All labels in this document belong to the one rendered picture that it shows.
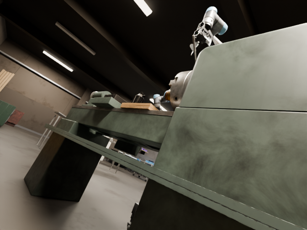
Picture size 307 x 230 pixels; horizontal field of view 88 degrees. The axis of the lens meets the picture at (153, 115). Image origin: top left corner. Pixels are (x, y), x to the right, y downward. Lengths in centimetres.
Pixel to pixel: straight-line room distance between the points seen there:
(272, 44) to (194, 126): 44
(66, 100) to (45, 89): 98
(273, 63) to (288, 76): 8
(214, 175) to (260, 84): 36
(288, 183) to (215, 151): 20
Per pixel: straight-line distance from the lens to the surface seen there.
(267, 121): 62
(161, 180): 58
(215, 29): 137
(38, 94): 912
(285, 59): 76
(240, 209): 48
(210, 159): 61
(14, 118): 798
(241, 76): 75
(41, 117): 909
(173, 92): 97
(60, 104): 922
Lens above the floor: 55
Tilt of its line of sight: 18 degrees up
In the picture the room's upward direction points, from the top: 23 degrees clockwise
